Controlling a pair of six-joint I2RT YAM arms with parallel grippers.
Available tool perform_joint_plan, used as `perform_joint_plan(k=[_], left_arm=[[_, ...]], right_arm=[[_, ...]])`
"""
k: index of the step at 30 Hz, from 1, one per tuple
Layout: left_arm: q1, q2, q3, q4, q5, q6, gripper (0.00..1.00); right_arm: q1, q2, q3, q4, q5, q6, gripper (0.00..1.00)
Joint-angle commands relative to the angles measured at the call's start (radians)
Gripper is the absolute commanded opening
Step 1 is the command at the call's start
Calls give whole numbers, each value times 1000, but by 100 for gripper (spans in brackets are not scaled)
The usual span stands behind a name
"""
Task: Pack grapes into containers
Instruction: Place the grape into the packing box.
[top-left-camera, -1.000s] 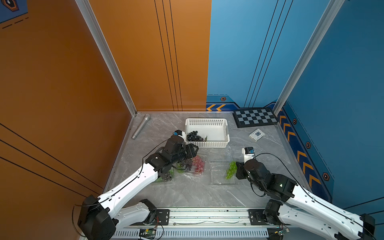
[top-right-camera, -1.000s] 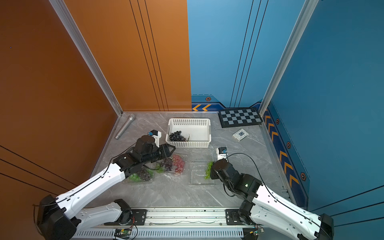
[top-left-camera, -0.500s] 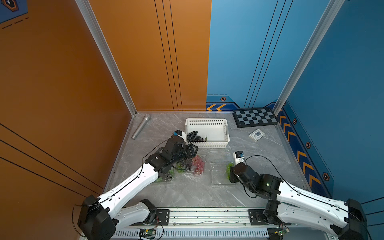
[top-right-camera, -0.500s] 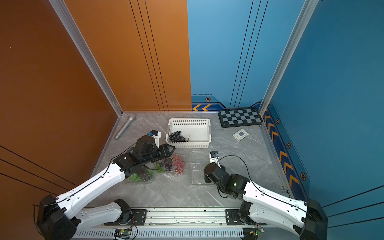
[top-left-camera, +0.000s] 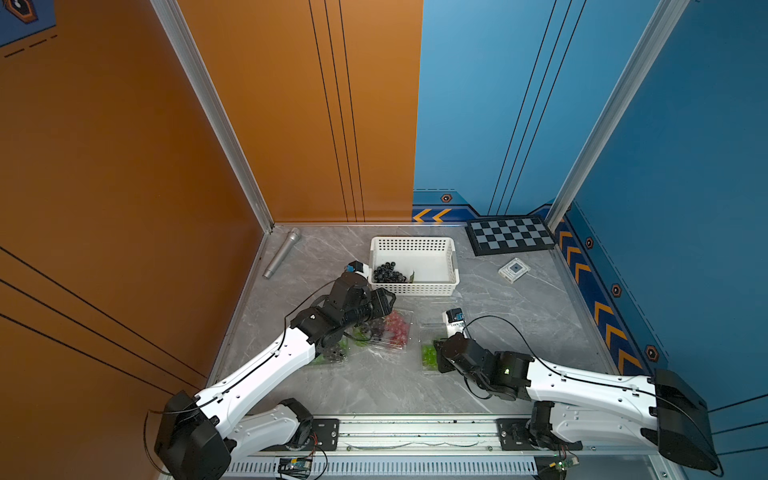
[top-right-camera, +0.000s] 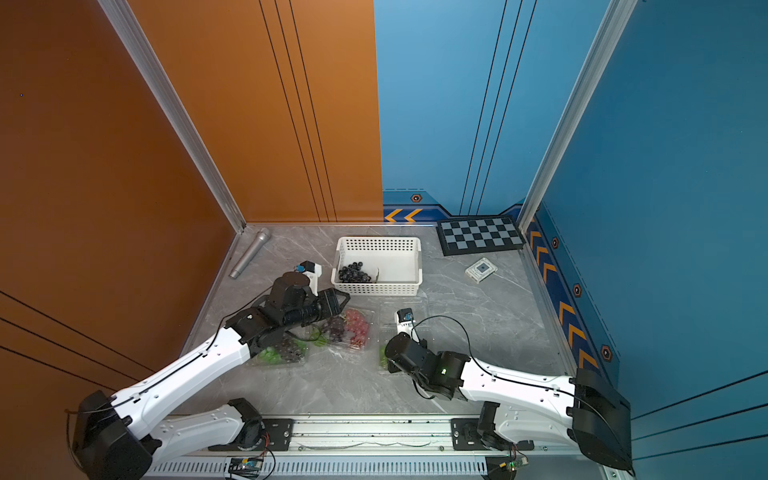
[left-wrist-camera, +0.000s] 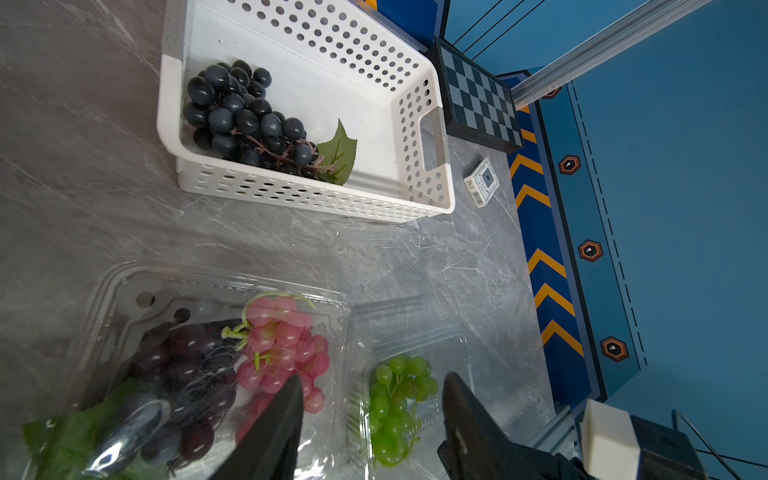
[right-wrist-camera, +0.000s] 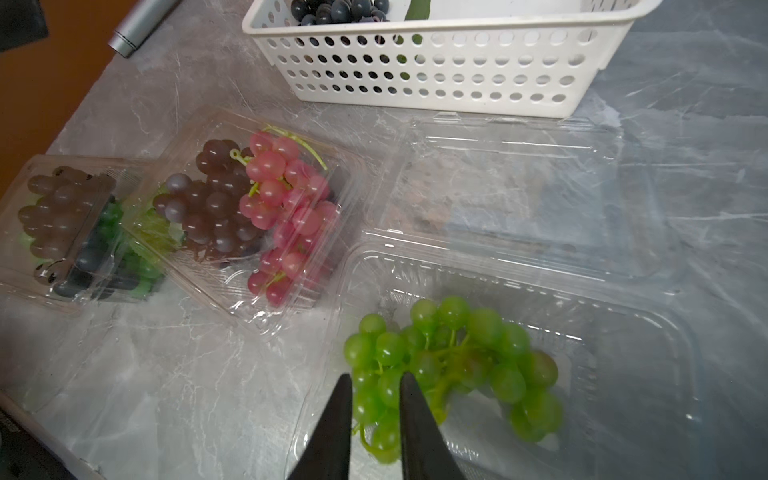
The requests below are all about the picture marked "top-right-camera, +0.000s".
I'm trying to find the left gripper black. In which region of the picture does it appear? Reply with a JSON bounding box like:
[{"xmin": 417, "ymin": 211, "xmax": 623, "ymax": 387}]
[{"xmin": 283, "ymin": 286, "xmax": 353, "ymax": 334}]

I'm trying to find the dark purple grape bunch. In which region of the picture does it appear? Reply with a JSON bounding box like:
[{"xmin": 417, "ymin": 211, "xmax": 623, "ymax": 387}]
[{"xmin": 322, "ymin": 316, "xmax": 347, "ymax": 344}]

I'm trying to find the red grape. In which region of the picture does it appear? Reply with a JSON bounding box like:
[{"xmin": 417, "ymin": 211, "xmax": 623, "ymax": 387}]
[{"xmin": 344, "ymin": 309, "xmax": 371, "ymax": 349}]

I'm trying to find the clear clamshell container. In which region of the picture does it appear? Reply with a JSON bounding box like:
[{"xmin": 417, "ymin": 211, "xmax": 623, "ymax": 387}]
[
  {"xmin": 253, "ymin": 336, "xmax": 310, "ymax": 367},
  {"xmin": 309, "ymin": 307, "xmax": 376, "ymax": 351},
  {"xmin": 377, "ymin": 296, "xmax": 432, "ymax": 375}
]

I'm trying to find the green grape leaf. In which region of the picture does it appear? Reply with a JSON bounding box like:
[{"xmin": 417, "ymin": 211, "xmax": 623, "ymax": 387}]
[{"xmin": 309, "ymin": 328, "xmax": 330, "ymax": 348}]

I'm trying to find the small black grape bunch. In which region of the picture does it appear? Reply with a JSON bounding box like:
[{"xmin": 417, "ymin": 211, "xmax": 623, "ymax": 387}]
[{"xmin": 338, "ymin": 262, "xmax": 373, "ymax": 283}]

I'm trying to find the small green grape bunch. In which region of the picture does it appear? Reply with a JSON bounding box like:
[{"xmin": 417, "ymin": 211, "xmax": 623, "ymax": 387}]
[{"xmin": 379, "ymin": 346, "xmax": 388, "ymax": 370}]

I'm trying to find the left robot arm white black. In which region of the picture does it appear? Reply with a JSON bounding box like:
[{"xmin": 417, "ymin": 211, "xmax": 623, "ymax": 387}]
[{"xmin": 67, "ymin": 270, "xmax": 350, "ymax": 479}]

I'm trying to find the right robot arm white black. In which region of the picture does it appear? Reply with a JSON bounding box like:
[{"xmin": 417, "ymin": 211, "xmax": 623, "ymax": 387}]
[{"xmin": 385, "ymin": 332, "xmax": 634, "ymax": 473}]

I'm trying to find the white perforated plastic basket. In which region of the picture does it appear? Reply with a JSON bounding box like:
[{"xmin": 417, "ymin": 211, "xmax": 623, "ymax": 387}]
[{"xmin": 331, "ymin": 236, "xmax": 423, "ymax": 297}]

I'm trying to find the silver microphone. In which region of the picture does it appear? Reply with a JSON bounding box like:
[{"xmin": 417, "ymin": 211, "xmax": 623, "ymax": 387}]
[{"xmin": 229, "ymin": 228, "xmax": 272, "ymax": 279}]

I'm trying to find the right green circuit board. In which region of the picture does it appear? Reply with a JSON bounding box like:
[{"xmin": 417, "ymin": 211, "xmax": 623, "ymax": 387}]
[{"xmin": 499, "ymin": 452, "xmax": 529, "ymax": 473}]

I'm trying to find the green circuit board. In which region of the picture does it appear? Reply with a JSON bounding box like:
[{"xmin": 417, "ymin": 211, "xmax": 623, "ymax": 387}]
[
  {"xmin": 225, "ymin": 457, "xmax": 265, "ymax": 479},
  {"xmin": 499, "ymin": 452, "xmax": 529, "ymax": 473}
]

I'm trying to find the black grey chessboard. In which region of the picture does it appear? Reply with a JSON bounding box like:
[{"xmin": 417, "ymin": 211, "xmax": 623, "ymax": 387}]
[{"xmin": 436, "ymin": 215, "xmax": 525, "ymax": 256}]

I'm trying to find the left green circuit board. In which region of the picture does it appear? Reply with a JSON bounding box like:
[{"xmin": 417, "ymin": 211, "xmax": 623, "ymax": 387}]
[{"xmin": 225, "ymin": 457, "xmax": 265, "ymax": 479}]

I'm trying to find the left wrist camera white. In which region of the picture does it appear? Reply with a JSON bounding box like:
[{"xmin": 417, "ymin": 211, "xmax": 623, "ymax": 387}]
[{"xmin": 295, "ymin": 261, "xmax": 323, "ymax": 295}]

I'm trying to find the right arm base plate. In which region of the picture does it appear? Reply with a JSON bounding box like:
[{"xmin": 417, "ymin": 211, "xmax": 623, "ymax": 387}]
[{"xmin": 449, "ymin": 417, "xmax": 535, "ymax": 453}]

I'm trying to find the aluminium rail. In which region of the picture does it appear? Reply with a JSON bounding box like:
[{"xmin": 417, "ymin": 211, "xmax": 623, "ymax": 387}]
[{"xmin": 119, "ymin": 413, "xmax": 625, "ymax": 458}]

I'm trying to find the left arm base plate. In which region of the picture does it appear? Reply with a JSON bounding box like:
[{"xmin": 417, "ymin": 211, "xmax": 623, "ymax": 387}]
[{"xmin": 207, "ymin": 418, "xmax": 295, "ymax": 453}]

